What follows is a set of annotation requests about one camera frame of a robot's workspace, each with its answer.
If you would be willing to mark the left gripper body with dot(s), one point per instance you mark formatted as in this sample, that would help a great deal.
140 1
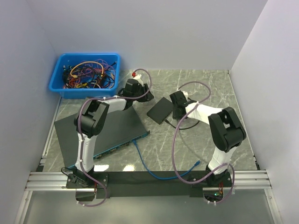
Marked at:
141 90

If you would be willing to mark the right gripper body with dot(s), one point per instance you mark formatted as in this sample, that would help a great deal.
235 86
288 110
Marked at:
175 114

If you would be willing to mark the small black network switch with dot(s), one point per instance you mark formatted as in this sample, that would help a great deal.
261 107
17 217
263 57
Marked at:
160 111

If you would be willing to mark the large black network switch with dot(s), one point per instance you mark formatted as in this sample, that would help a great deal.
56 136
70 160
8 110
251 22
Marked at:
120 128

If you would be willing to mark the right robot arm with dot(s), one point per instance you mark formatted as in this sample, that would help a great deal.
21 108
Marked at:
226 129

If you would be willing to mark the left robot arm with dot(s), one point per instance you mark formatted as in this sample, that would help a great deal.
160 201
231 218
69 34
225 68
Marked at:
92 116

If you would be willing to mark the blue plastic bin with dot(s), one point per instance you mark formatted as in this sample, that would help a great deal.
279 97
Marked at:
81 75

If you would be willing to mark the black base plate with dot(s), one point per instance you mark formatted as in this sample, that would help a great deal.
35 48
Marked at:
141 183

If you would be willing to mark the aluminium rail frame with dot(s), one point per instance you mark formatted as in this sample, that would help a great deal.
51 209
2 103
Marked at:
47 201

